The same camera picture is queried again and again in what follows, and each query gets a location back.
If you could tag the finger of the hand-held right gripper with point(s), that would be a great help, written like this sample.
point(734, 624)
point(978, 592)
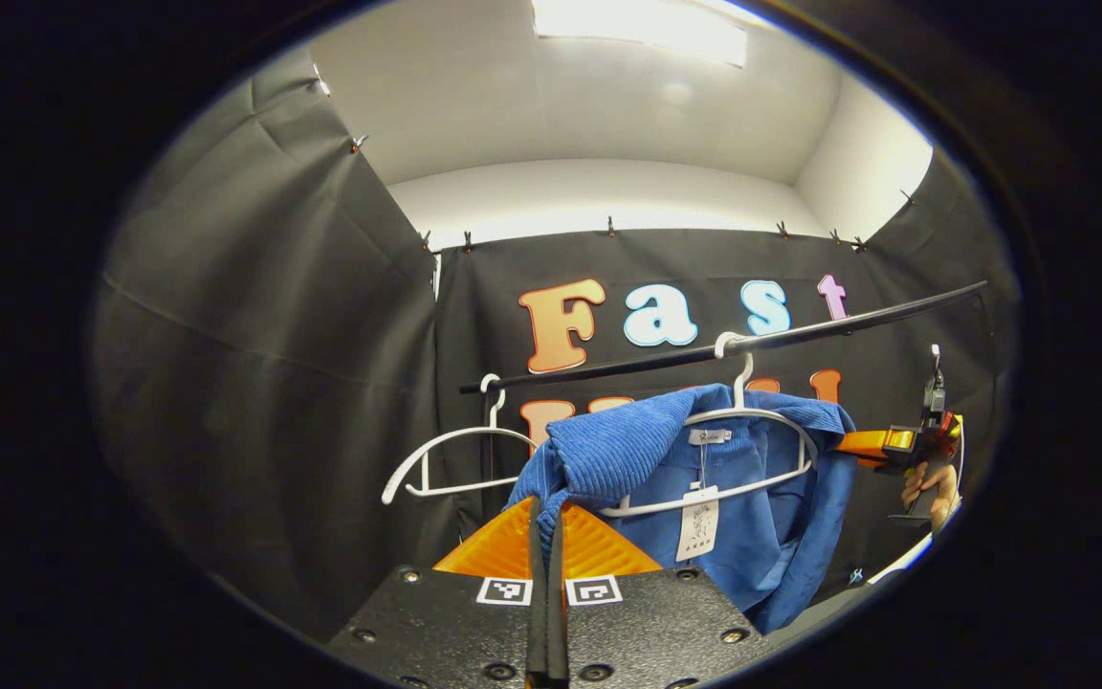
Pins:
point(871, 443)

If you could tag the black metal clothes rack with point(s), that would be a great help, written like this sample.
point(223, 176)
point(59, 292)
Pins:
point(800, 335)

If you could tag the black backdrop cloth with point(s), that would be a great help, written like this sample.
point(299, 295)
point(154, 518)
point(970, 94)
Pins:
point(274, 335)

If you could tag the white table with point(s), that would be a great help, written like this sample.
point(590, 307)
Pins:
point(900, 563)

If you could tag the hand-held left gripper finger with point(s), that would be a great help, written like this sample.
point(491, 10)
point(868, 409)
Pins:
point(559, 622)
point(538, 622)

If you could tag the white plastic clothes hanger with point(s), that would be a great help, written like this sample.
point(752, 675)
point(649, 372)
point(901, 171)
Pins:
point(455, 435)
point(752, 414)

